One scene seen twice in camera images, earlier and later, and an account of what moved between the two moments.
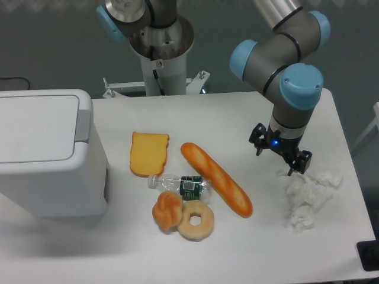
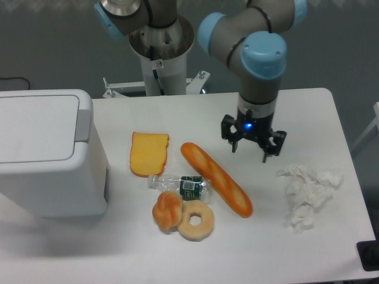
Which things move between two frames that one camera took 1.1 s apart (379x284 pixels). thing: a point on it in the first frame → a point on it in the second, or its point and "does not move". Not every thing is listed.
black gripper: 287,147 → 259,129
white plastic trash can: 51,164 does not move
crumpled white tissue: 305,193 does not move
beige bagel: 196,233 does not move
